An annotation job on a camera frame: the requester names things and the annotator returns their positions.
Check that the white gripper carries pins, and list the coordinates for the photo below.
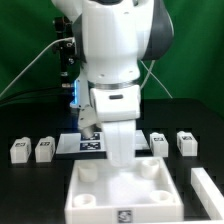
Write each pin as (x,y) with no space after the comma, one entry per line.
(117,112)

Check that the white square tabletop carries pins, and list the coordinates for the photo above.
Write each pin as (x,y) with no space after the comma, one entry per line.
(102,194)

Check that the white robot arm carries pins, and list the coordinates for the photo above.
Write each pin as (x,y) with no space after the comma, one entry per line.
(110,37)

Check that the white marker base sheet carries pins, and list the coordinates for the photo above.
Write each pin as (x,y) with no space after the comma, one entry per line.
(72,143)

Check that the black camera stand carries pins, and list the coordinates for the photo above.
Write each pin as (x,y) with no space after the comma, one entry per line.
(66,50)

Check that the white L-shaped obstacle wall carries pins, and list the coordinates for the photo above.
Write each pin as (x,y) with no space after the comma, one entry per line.
(208,193)

